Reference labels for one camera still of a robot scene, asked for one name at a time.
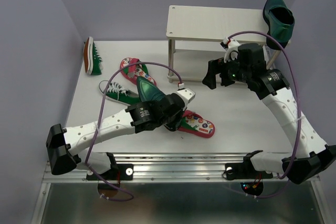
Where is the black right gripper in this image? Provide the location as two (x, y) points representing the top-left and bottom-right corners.
(201, 52), (251, 89)

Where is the green loafer shoe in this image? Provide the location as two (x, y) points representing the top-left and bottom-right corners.
(135, 76), (184, 132)
(263, 0), (295, 48)

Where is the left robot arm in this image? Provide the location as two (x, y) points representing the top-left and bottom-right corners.
(46, 90), (195, 179)

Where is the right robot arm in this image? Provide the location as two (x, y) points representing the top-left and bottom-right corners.
(202, 43), (335, 185)

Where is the white two-tier shoe shelf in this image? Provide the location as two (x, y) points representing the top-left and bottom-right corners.
(166, 5), (268, 82)

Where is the pink flip-flop with letters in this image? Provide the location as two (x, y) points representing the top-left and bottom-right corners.
(177, 110), (215, 138)

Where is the green canvas sneaker flat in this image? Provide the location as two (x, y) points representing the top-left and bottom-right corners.
(99, 80), (141, 105)

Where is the green canvas sneaker on side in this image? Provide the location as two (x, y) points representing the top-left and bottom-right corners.
(83, 37), (103, 76)

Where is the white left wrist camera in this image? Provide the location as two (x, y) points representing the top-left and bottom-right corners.
(176, 83), (196, 104)

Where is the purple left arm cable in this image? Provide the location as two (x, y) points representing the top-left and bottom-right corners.
(85, 62), (183, 201)

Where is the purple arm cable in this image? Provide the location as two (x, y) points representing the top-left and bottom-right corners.
(223, 30), (301, 199)
(85, 62), (183, 201)

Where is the aluminium table edge rail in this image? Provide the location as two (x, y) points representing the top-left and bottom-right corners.
(43, 152), (320, 183)

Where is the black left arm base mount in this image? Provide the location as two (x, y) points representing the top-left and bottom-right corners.
(89, 152), (134, 181)

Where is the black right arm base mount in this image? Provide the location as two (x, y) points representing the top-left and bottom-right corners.
(222, 150), (273, 181)

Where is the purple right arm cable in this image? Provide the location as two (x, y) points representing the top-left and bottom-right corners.
(223, 30), (301, 199)

